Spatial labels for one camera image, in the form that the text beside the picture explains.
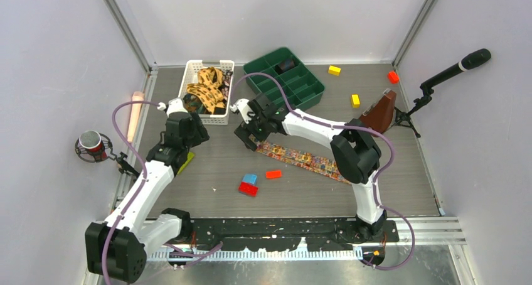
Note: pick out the blue lego brick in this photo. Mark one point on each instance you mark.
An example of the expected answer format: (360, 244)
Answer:
(250, 179)

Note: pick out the red lego brick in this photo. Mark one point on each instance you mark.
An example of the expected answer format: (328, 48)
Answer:
(248, 189)

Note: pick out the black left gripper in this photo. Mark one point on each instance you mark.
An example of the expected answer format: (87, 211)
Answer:
(200, 133)

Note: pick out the orange red block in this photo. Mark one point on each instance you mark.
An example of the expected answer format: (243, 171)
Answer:
(393, 77)

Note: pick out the black handheld microphone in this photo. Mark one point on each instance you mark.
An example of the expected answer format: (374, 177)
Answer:
(469, 62)

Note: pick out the lime green lego plate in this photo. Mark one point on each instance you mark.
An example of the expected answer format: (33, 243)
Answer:
(189, 158)

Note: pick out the brown green leaf tie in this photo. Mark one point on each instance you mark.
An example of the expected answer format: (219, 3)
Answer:
(195, 103)

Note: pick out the green compartment tray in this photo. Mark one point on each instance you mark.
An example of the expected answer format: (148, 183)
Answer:
(301, 87)

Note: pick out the white perforated plastic basket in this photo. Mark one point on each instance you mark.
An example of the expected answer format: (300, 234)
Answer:
(221, 116)

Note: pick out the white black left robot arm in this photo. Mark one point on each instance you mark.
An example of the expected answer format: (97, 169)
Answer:
(118, 248)

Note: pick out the brown wooden metronome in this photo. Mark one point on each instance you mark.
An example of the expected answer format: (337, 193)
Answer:
(379, 115)

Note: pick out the colourful shell pattern tie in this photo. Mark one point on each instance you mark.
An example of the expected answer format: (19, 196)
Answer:
(317, 164)

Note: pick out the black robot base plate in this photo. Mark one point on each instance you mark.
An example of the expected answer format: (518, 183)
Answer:
(282, 234)

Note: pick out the yellow block upright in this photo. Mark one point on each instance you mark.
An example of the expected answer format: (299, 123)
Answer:
(355, 101)

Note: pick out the black microphone tripod stand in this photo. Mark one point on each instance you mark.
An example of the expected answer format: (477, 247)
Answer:
(404, 119)

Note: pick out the rolled dark striped tie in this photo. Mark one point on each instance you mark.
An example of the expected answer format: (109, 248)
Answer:
(284, 66)

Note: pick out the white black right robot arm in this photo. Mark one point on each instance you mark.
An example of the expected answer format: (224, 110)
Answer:
(355, 152)

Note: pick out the small orange lego brick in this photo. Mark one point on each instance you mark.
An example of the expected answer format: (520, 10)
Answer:
(273, 174)

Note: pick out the dark floral rose tie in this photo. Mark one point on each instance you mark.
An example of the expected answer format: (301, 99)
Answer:
(225, 87)

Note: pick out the yellow block near tray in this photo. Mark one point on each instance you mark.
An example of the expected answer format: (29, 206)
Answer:
(334, 70)

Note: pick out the yellow beetle pattern tie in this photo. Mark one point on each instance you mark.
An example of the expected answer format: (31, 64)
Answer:
(209, 81)

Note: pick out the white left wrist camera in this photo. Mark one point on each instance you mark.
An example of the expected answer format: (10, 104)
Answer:
(173, 106)

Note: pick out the red silver studio microphone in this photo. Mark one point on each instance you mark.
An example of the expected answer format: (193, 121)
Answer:
(95, 147)

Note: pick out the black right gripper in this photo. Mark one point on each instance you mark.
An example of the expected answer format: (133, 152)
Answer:
(244, 130)

